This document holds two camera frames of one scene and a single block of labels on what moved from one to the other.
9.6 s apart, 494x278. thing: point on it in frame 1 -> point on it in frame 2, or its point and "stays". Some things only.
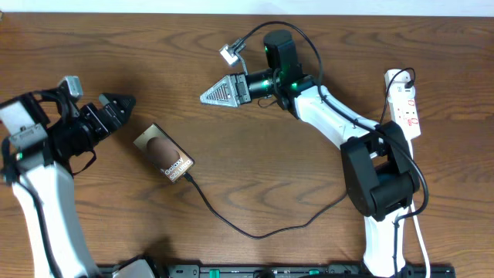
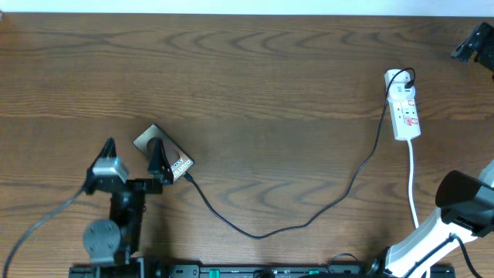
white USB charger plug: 397,86 stays
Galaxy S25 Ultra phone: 164,153 stays
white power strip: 405,113 stays
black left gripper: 99,124 -> 159,169
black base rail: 293,271 stays
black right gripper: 235,90 -> 486,54
